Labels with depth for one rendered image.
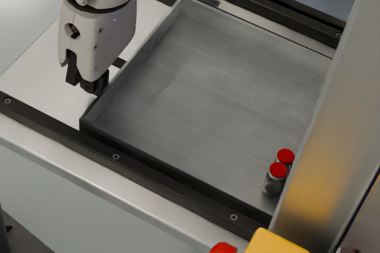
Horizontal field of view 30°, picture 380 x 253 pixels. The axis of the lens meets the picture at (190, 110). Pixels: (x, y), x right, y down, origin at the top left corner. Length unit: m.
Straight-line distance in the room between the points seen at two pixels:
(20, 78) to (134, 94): 0.15
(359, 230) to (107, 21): 0.33
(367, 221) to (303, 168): 0.07
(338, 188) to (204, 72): 0.40
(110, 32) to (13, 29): 1.48
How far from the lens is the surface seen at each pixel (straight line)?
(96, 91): 0.88
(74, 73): 0.80
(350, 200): 0.61
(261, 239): 0.65
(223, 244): 0.66
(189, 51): 0.97
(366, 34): 0.48
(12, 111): 0.89
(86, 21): 0.74
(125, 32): 0.82
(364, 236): 0.64
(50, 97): 0.92
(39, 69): 0.95
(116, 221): 1.82
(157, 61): 0.95
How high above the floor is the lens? 1.59
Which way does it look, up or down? 51 degrees down
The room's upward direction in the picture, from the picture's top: 9 degrees clockwise
